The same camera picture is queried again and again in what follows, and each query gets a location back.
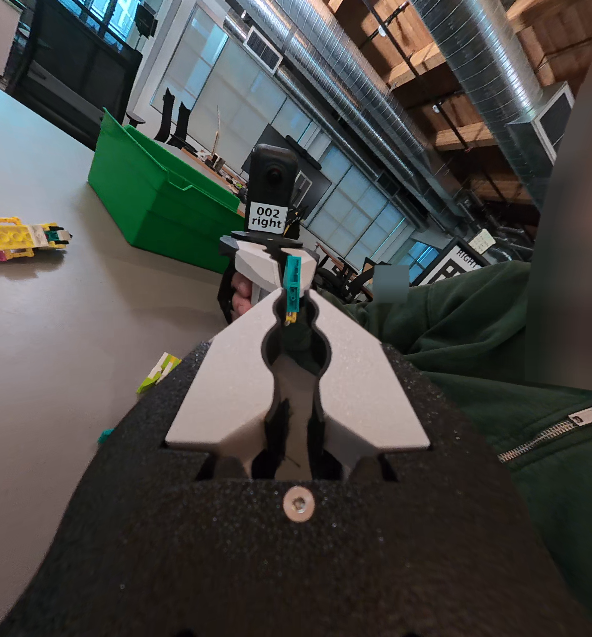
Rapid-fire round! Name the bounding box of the yellow pink lego model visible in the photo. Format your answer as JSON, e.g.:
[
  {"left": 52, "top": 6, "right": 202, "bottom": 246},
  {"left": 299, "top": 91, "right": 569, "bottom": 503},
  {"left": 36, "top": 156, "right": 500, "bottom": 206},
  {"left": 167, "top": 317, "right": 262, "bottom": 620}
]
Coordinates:
[{"left": 0, "top": 214, "right": 72, "bottom": 262}]

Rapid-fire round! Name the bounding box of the grey duct vent box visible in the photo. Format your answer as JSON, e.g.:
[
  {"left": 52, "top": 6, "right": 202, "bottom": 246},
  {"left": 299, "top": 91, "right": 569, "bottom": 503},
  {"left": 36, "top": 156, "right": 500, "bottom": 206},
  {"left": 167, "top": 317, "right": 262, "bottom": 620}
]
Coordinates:
[{"left": 505, "top": 82, "right": 575, "bottom": 165}]

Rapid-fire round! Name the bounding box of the green plastic bin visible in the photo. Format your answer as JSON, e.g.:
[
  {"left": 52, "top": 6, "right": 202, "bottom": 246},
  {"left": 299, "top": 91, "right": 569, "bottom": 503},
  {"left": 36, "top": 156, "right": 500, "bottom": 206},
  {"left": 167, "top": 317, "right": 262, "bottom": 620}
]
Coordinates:
[{"left": 88, "top": 107, "right": 247, "bottom": 274}]

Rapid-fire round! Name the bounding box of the lime white lego assembly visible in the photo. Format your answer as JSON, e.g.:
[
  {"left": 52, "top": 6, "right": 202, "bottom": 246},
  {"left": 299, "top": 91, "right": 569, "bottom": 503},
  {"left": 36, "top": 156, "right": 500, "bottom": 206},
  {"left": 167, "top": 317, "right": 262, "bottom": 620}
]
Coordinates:
[{"left": 136, "top": 352, "right": 182, "bottom": 395}]

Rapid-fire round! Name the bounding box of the long wooden table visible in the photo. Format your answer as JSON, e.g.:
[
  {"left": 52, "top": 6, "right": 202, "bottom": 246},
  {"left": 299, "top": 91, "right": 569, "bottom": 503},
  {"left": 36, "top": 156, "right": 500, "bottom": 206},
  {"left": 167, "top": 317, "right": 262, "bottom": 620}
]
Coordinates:
[{"left": 176, "top": 144, "right": 249, "bottom": 200}]

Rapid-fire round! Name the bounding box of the person's right hand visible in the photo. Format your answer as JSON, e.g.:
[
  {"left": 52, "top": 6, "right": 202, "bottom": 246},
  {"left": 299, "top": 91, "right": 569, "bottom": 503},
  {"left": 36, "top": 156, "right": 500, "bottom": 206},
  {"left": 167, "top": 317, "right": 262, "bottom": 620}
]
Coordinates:
[{"left": 231, "top": 277, "right": 255, "bottom": 319}]

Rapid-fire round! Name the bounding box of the black cabinet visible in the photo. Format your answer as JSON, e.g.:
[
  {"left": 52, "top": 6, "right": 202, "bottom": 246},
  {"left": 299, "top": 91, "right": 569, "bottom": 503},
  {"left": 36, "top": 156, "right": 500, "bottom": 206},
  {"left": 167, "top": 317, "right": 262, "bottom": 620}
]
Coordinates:
[{"left": 7, "top": 0, "right": 142, "bottom": 150}]

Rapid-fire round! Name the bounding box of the black monitor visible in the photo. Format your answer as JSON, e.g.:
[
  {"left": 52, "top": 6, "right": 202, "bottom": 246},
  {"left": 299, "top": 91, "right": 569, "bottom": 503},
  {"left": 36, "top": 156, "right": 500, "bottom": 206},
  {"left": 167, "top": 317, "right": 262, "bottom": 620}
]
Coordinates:
[{"left": 253, "top": 124, "right": 321, "bottom": 172}]

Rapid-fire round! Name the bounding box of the black office chair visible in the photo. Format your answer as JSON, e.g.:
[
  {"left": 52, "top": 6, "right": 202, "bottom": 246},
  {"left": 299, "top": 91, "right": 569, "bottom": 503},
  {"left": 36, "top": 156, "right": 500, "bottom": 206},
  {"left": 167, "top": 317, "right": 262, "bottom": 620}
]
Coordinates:
[{"left": 318, "top": 256, "right": 376, "bottom": 302}]

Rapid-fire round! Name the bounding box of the black white marker sign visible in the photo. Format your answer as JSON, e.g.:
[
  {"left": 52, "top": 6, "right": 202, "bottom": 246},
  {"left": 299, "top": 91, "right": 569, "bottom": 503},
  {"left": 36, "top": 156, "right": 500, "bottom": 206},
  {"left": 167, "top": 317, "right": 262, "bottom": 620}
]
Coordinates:
[{"left": 415, "top": 238, "right": 481, "bottom": 287}]

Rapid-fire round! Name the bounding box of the long teal lego piece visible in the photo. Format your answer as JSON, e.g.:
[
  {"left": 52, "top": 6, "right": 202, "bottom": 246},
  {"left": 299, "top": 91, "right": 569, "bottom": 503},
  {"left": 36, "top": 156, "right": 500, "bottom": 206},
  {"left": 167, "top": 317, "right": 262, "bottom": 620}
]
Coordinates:
[{"left": 282, "top": 256, "right": 302, "bottom": 313}]

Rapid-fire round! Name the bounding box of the black chair back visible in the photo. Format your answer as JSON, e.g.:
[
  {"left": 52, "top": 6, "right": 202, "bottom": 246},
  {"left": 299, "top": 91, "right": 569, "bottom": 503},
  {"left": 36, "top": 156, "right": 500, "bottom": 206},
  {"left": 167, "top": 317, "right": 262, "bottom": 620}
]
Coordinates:
[
  {"left": 169, "top": 102, "right": 192, "bottom": 147},
  {"left": 154, "top": 89, "right": 174, "bottom": 142}
]

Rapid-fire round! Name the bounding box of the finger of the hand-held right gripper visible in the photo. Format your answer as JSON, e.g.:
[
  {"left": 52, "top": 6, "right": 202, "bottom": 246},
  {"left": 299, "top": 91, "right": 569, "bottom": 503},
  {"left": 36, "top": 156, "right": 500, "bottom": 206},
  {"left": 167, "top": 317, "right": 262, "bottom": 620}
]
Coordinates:
[
  {"left": 235, "top": 244, "right": 283, "bottom": 307},
  {"left": 298, "top": 252, "right": 320, "bottom": 295}
]

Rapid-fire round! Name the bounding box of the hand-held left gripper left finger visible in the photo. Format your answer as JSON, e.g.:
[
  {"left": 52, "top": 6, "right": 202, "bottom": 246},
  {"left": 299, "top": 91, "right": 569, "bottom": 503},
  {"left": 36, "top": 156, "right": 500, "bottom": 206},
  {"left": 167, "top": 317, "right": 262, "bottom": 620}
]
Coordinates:
[{"left": 165, "top": 288, "right": 280, "bottom": 479}]

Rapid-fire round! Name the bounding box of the person's green jacket torso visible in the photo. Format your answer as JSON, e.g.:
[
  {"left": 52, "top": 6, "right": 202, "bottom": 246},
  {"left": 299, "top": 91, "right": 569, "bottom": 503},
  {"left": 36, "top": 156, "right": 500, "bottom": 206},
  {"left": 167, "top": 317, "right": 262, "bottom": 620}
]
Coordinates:
[{"left": 415, "top": 368, "right": 592, "bottom": 637}]

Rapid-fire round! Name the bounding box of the thin silver duct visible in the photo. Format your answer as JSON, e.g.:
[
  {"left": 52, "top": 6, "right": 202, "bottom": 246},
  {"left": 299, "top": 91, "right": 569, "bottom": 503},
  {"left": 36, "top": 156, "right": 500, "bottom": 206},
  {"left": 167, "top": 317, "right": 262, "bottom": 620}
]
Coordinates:
[{"left": 226, "top": 0, "right": 451, "bottom": 225}]

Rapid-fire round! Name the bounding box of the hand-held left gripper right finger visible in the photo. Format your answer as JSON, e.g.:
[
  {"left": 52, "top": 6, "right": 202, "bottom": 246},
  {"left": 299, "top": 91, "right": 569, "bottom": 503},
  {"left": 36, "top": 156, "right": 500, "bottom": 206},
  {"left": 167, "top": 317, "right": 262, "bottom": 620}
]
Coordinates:
[{"left": 305, "top": 289, "right": 431, "bottom": 480}]

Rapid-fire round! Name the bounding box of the large silver duct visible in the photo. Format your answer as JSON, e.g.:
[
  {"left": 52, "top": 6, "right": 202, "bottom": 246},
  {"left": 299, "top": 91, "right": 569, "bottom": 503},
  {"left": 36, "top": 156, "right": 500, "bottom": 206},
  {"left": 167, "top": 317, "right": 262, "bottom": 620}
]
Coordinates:
[{"left": 410, "top": 0, "right": 575, "bottom": 210}]

